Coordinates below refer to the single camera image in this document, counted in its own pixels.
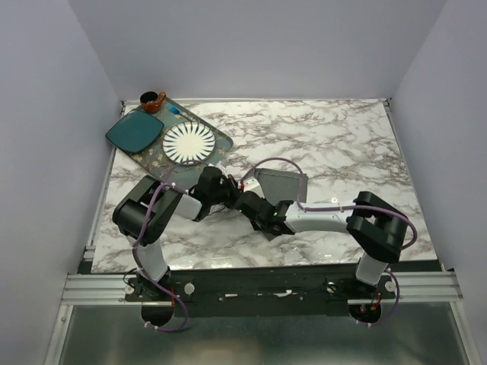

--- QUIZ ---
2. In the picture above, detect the grey cloth napkin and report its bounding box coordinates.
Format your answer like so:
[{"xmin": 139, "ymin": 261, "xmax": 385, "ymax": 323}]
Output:
[{"xmin": 253, "ymin": 168, "xmax": 308, "ymax": 205}]

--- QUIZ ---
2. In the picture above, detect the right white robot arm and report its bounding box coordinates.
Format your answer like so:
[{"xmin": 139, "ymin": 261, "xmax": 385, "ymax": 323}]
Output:
[{"xmin": 234, "ymin": 191, "xmax": 417, "ymax": 298}]

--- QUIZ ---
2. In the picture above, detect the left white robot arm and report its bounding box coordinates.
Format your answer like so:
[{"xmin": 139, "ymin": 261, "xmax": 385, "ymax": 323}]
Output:
[{"xmin": 112, "ymin": 167, "xmax": 242, "ymax": 300}]

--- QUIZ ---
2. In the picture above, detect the white striped round plate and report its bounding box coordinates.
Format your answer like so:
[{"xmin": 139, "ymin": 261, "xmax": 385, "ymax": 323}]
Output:
[{"xmin": 162, "ymin": 122, "xmax": 216, "ymax": 164}]

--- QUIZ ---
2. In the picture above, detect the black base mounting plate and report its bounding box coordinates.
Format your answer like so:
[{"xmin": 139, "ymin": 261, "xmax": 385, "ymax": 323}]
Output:
[{"xmin": 125, "ymin": 264, "xmax": 395, "ymax": 318}]

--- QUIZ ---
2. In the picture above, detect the teal square plate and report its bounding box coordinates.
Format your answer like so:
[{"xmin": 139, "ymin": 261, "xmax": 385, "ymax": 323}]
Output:
[{"xmin": 105, "ymin": 109, "xmax": 164, "ymax": 154}]

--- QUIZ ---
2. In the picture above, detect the orange ceramic mug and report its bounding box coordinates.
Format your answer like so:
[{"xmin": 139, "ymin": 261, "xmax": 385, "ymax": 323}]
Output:
[{"xmin": 139, "ymin": 91, "xmax": 167, "ymax": 114}]

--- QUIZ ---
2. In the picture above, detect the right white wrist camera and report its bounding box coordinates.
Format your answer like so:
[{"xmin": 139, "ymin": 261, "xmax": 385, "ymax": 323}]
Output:
[{"xmin": 243, "ymin": 177, "xmax": 264, "ymax": 198}]

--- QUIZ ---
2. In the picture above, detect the aluminium frame rail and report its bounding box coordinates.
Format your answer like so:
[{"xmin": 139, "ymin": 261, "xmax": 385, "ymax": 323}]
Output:
[{"xmin": 61, "ymin": 275, "xmax": 125, "ymax": 306}]

